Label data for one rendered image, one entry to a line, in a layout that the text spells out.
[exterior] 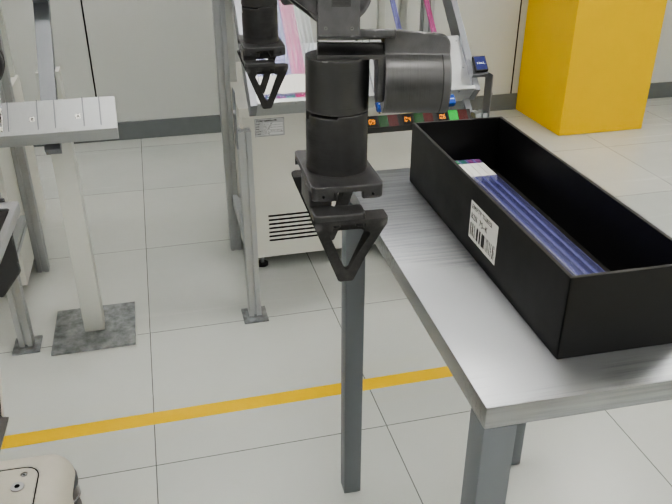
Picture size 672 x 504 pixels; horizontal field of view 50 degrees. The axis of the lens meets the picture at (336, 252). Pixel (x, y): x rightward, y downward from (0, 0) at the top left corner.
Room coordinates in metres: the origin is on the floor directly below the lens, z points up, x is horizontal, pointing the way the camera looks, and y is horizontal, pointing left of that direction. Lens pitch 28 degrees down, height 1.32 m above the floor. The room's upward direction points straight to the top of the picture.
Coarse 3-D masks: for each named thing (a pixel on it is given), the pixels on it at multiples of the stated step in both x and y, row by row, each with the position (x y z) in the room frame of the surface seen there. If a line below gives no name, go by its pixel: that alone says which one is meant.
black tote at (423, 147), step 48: (432, 144) 1.15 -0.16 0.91; (480, 144) 1.28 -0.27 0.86; (528, 144) 1.17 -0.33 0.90; (432, 192) 1.14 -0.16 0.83; (480, 192) 0.95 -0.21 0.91; (528, 192) 1.15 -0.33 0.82; (576, 192) 1.01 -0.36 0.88; (480, 240) 0.94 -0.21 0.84; (528, 240) 0.80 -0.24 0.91; (576, 240) 0.99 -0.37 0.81; (624, 240) 0.88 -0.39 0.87; (528, 288) 0.79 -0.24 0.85; (576, 288) 0.70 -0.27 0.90; (624, 288) 0.72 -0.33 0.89; (576, 336) 0.71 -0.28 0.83; (624, 336) 0.72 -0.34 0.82
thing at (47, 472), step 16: (0, 464) 1.07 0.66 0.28; (16, 464) 1.07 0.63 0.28; (32, 464) 1.07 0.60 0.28; (48, 464) 1.07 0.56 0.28; (64, 464) 1.08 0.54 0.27; (0, 480) 1.03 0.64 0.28; (16, 480) 1.03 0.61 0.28; (32, 480) 1.03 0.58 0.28; (48, 480) 1.03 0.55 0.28; (64, 480) 1.04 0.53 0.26; (0, 496) 0.99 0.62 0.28; (16, 496) 0.99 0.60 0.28; (32, 496) 0.99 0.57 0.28; (48, 496) 0.99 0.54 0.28; (64, 496) 1.01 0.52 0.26
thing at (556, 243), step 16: (464, 160) 1.24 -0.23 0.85; (480, 160) 1.24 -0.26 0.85; (480, 176) 1.17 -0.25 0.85; (496, 176) 1.17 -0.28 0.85; (496, 192) 1.10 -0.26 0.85; (512, 192) 1.10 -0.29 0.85; (512, 208) 1.03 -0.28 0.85; (528, 208) 1.03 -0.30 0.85; (528, 224) 0.98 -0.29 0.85; (544, 224) 0.98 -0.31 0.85; (544, 240) 0.92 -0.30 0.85; (560, 240) 0.93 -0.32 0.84; (560, 256) 0.88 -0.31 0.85; (576, 256) 0.88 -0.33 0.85; (576, 272) 0.83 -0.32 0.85; (592, 272) 0.83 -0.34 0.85
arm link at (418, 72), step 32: (320, 0) 0.62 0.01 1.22; (352, 0) 0.62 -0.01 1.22; (320, 32) 0.62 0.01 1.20; (352, 32) 0.62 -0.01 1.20; (384, 32) 0.63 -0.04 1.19; (416, 32) 0.64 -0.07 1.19; (416, 64) 0.63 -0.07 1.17; (448, 64) 0.63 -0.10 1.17; (384, 96) 0.62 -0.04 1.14; (416, 96) 0.62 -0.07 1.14; (448, 96) 0.62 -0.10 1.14
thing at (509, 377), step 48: (384, 192) 1.20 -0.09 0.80; (384, 240) 1.01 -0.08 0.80; (432, 240) 1.01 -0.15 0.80; (432, 288) 0.87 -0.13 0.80; (480, 288) 0.87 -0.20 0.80; (432, 336) 0.78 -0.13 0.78; (480, 336) 0.75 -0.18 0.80; (528, 336) 0.75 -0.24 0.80; (480, 384) 0.66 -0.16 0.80; (528, 384) 0.66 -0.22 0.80; (576, 384) 0.66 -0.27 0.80; (624, 384) 0.66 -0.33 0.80; (480, 432) 0.62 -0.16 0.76; (480, 480) 0.62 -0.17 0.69
